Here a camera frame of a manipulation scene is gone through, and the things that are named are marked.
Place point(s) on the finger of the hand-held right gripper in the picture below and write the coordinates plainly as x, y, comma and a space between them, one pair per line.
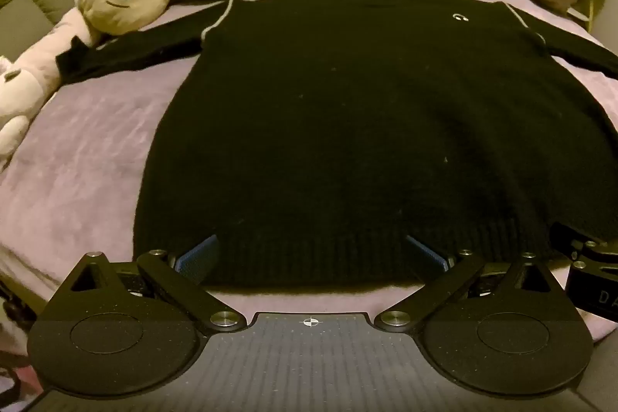
586, 243

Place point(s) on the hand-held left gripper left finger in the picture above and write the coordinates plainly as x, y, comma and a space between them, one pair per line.
197, 261

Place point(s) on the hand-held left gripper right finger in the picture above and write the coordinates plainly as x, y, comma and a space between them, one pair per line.
427, 255

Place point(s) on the black knit sweater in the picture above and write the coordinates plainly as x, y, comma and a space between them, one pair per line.
338, 117

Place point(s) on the purple bed sheet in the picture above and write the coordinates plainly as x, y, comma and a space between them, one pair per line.
82, 151

